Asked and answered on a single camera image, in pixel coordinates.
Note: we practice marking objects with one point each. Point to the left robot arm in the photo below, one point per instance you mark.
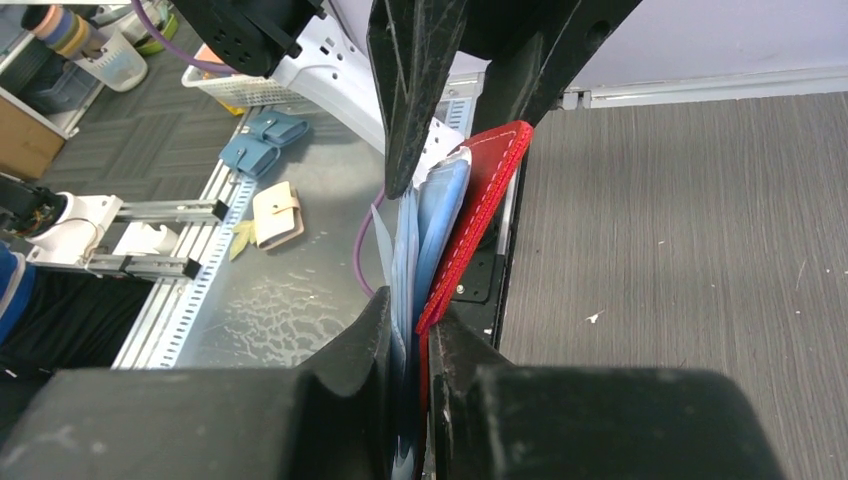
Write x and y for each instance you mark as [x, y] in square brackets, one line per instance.
[303, 48]

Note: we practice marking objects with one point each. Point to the blue card holder upper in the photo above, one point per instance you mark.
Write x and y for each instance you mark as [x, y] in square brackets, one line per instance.
[277, 128]

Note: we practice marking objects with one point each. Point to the white wire basket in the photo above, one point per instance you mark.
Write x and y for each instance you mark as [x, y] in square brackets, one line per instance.
[239, 90]

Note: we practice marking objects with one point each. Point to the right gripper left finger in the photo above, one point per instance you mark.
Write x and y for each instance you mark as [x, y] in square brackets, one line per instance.
[324, 419]

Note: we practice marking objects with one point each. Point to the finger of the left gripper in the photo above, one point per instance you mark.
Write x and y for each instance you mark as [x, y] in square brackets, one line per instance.
[411, 46]
[535, 50]

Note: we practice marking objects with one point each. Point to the beige card holder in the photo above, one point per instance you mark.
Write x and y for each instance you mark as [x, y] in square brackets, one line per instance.
[277, 216]

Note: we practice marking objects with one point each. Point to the clear plastic cup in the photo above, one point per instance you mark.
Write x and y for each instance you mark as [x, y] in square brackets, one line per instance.
[112, 60]

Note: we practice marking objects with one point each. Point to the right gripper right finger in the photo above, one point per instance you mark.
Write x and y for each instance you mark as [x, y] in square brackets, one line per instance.
[493, 419]

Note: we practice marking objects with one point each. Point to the blue card holder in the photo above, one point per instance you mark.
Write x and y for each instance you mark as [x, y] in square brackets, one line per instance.
[277, 128]
[249, 156]

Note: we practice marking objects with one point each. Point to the red card holder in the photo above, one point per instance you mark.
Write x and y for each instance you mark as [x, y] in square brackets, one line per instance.
[441, 220]

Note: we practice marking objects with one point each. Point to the blue card holder lower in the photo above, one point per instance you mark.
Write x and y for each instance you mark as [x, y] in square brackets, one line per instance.
[249, 156]

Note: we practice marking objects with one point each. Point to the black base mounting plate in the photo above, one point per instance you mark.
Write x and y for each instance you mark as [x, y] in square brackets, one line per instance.
[481, 296]

